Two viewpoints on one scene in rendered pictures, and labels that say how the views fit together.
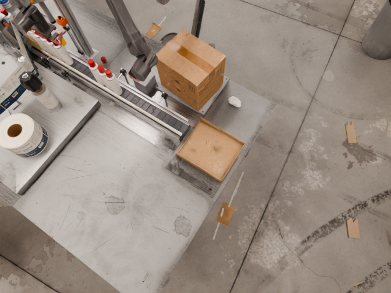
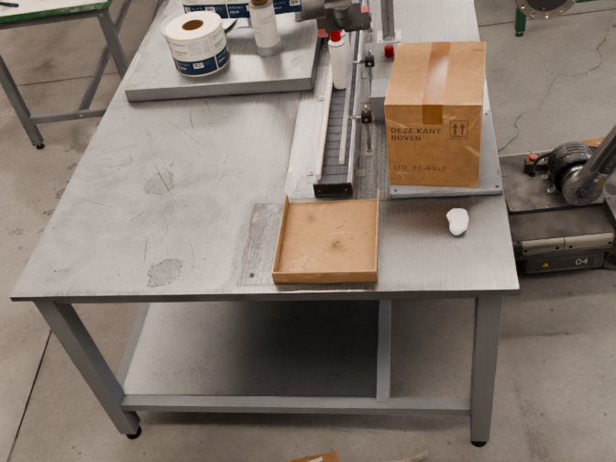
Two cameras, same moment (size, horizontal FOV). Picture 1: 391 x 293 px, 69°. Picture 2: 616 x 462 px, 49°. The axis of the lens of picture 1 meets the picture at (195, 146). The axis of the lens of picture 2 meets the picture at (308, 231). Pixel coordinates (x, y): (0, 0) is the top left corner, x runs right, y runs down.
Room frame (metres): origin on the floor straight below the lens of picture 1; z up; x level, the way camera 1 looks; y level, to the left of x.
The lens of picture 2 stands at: (-0.01, -1.23, 2.10)
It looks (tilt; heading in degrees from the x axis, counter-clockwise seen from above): 44 degrees down; 66
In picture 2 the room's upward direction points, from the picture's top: 11 degrees counter-clockwise
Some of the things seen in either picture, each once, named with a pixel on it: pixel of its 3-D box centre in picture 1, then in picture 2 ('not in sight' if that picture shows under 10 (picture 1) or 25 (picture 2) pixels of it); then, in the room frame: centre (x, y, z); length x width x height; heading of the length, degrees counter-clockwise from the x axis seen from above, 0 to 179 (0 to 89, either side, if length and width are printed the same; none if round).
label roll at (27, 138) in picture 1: (22, 136); (197, 43); (0.67, 0.93, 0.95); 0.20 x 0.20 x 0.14
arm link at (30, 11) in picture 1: (32, 14); not in sight; (1.07, 0.69, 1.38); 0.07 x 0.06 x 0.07; 149
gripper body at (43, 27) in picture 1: (41, 24); not in sight; (1.07, 0.69, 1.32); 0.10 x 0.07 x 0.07; 59
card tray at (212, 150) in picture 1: (210, 148); (328, 234); (0.56, -0.08, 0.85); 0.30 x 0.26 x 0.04; 53
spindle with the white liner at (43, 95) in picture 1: (41, 92); (261, 11); (0.89, 0.82, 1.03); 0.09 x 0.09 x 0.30
